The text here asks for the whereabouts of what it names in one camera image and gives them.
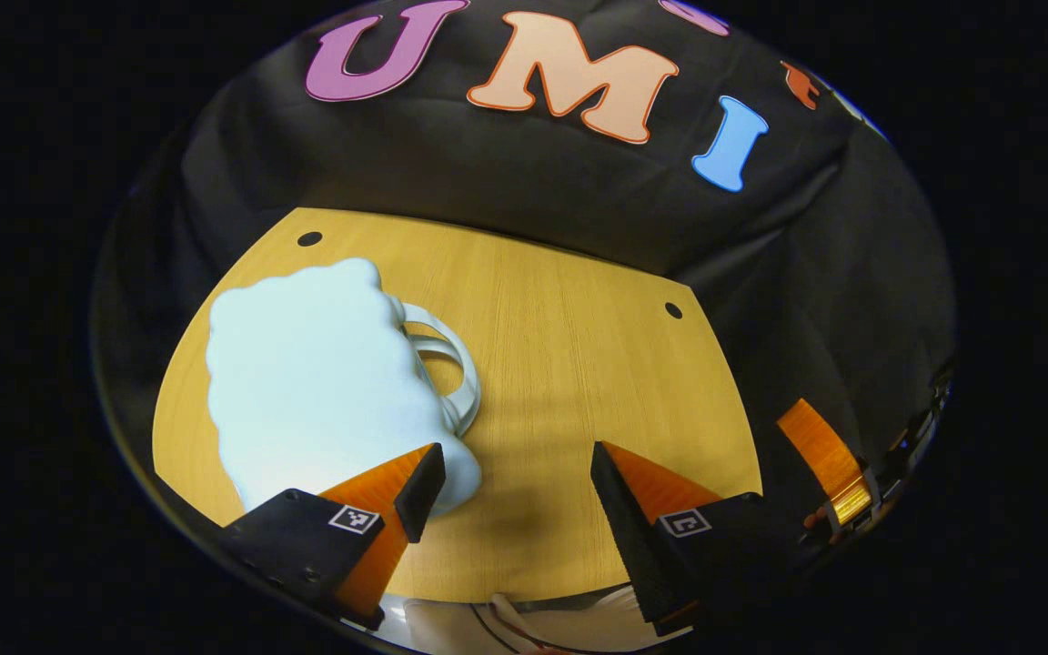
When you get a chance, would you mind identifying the red cable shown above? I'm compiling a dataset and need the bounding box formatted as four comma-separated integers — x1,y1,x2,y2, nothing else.
486,593,543,654

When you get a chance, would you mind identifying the pale blue suitcase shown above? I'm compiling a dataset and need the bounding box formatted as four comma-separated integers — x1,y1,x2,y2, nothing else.
205,257,485,521

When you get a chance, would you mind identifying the person's white clothing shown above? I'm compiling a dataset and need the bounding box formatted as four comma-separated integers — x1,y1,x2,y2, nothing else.
377,587,670,655

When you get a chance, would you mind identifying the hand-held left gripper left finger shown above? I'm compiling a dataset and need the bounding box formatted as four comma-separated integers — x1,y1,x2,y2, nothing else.
219,442,448,630

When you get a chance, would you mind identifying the black backdrop cloth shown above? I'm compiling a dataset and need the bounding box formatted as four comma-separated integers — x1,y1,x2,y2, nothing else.
92,0,957,474

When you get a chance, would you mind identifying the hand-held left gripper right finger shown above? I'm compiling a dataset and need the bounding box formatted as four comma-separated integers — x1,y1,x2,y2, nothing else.
589,440,816,638

